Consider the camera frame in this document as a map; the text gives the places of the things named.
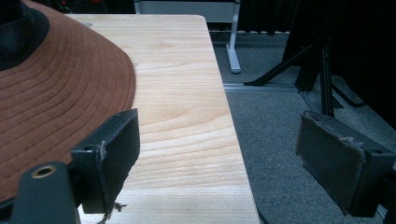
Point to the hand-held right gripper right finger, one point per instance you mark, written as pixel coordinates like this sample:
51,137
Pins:
336,161

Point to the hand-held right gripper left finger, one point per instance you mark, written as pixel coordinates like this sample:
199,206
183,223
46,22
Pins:
106,161

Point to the brown brimmed hat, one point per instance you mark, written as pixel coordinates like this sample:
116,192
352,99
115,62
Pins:
59,90

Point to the black tripod stand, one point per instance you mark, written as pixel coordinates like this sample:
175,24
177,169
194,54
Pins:
317,65

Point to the dark curtain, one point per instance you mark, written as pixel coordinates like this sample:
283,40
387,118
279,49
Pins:
364,37

